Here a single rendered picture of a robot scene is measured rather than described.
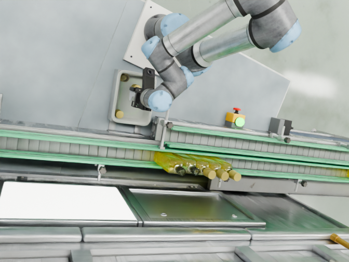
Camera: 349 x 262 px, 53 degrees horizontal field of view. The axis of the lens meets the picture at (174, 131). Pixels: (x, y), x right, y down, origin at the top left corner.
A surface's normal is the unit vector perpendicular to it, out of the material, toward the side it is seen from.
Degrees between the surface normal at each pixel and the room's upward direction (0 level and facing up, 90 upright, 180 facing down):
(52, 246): 90
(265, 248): 0
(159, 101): 0
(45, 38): 0
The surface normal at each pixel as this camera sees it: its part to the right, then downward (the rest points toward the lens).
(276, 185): 0.36, 0.18
